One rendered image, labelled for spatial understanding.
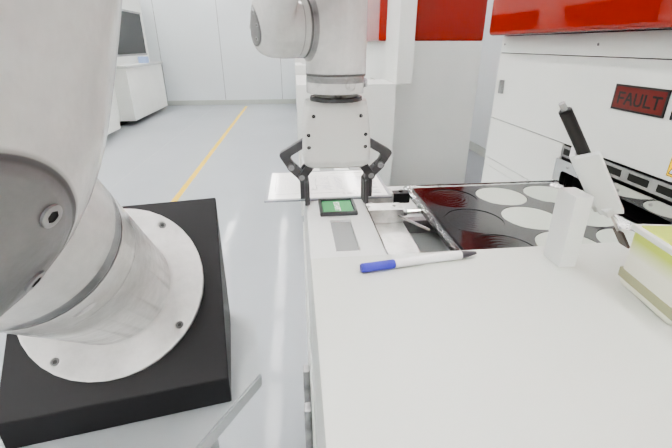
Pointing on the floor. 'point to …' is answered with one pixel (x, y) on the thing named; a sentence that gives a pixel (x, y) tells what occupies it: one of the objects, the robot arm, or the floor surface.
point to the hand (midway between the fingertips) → (336, 196)
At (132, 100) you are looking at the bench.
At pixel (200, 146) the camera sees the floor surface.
